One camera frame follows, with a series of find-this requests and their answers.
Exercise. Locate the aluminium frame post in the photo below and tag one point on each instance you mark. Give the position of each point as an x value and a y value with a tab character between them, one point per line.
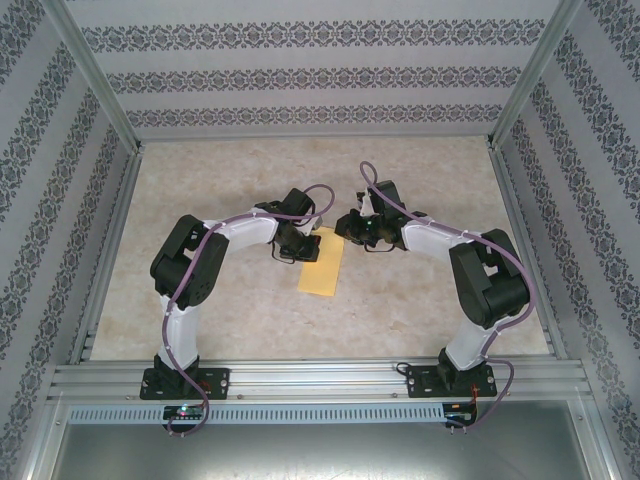
535	70
95	80
37	440
600	440

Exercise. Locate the yellow paper sheet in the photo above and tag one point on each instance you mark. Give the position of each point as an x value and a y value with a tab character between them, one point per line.
322	272

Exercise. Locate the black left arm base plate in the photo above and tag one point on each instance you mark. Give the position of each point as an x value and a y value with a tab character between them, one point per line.
217	382

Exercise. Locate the grey sheet metal panel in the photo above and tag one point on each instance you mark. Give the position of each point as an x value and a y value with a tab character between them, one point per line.
320	455

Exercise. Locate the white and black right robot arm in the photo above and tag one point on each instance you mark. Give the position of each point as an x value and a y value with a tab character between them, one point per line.
470	345

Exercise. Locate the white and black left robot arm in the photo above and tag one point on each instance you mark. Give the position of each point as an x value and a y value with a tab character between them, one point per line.
182	325

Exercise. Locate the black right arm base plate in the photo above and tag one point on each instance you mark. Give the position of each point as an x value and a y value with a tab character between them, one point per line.
417	382

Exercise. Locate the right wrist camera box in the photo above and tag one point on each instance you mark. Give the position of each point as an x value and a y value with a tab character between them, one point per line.
367	204

